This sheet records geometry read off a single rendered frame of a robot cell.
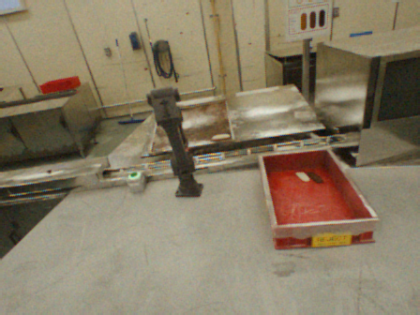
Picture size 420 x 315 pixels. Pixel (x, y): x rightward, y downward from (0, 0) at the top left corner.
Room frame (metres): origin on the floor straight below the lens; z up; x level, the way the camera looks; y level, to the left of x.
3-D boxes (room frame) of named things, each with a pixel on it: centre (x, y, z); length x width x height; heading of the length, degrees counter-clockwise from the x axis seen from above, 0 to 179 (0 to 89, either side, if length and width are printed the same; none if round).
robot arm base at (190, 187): (0.98, 0.14, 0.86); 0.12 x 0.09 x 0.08; 75
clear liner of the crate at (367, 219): (0.77, -0.33, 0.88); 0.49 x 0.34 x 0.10; 172
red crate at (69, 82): (4.39, 2.25, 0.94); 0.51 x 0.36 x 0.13; 90
